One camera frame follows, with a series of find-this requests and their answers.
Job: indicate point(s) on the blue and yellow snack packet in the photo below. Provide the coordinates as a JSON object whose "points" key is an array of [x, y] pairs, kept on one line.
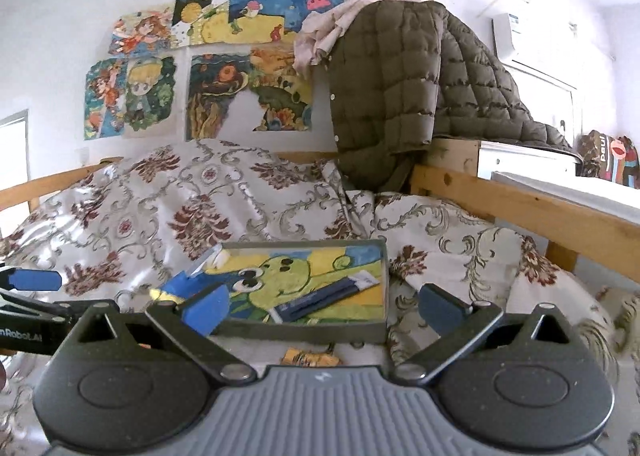
{"points": [[192, 281]]}

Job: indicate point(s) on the window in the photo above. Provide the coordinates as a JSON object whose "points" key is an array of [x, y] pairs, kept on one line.
{"points": [[12, 170]]}

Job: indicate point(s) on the white box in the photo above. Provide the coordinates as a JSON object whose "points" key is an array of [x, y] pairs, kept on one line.
{"points": [[525, 159]]}

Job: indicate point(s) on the black and yellow wall poster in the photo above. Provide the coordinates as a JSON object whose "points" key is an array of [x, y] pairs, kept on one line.
{"points": [[192, 10]]}

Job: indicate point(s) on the dark blue snack packet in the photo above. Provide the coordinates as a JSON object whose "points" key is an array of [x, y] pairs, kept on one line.
{"points": [[320, 298]]}

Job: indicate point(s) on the olive quilted jacket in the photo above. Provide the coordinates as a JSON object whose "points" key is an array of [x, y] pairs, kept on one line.
{"points": [[380, 85]]}

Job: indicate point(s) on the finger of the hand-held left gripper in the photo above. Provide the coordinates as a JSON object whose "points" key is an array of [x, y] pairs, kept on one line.
{"points": [[35, 305], [35, 280]]}

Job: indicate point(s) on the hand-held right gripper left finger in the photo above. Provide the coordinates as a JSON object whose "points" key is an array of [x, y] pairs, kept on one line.
{"points": [[207, 308]]}

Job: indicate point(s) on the colourful printed bag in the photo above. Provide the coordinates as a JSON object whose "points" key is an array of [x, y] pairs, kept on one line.
{"points": [[612, 158]]}

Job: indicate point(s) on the printed blanket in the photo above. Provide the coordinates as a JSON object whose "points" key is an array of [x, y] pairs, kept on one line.
{"points": [[150, 216]]}

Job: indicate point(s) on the white air conditioner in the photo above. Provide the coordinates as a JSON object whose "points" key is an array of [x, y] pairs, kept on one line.
{"points": [[540, 38]]}

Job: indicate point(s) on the orange haired figure wall poster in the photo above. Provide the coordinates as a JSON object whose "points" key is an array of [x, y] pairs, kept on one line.
{"points": [[142, 33]]}

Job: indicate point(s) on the blue and yellow wall poster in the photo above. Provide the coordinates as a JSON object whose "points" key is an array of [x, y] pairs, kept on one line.
{"points": [[280, 5]]}

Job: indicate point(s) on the pink floral cloth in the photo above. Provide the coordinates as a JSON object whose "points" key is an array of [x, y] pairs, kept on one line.
{"points": [[320, 30]]}

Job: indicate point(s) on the white door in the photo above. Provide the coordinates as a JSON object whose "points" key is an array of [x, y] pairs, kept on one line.
{"points": [[550, 100]]}

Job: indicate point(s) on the grey tray with cartoon bottom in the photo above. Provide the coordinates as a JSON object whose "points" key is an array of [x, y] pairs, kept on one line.
{"points": [[300, 286]]}

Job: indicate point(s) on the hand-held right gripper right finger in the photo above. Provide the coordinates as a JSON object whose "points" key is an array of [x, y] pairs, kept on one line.
{"points": [[440, 308]]}

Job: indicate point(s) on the two figures wall poster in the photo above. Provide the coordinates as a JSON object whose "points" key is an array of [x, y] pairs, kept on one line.
{"points": [[135, 95]]}

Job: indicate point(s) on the wooden bed frame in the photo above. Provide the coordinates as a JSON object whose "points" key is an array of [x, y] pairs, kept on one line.
{"points": [[500, 206]]}

